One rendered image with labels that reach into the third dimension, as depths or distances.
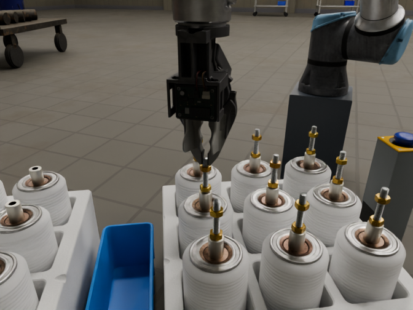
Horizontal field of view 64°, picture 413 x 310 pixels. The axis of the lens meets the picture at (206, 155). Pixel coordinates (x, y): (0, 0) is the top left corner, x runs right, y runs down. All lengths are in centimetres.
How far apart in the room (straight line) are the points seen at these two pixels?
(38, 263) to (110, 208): 45
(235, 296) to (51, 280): 29
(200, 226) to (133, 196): 56
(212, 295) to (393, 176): 44
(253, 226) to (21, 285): 36
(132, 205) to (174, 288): 54
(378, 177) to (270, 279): 37
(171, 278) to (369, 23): 76
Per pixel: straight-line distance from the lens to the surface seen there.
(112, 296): 79
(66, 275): 61
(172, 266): 58
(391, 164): 75
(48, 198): 70
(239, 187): 68
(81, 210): 74
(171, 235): 64
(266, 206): 59
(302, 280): 50
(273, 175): 58
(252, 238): 61
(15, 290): 53
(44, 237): 62
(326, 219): 63
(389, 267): 55
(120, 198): 109
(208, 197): 56
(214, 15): 43
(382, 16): 97
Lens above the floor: 59
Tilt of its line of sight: 26 degrees down
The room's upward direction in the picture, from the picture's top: straight up
